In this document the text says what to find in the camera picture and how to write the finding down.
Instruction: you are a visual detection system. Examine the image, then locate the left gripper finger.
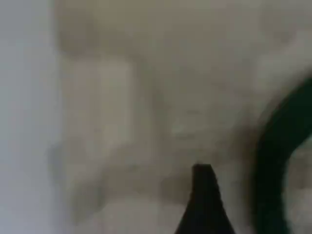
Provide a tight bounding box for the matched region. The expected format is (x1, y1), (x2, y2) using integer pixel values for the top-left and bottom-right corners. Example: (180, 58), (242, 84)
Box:
(174, 163), (235, 234)

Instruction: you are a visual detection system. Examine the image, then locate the cream handbag with green handles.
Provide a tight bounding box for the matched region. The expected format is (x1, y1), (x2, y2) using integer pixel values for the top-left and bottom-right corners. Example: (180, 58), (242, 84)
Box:
(47, 0), (312, 234)

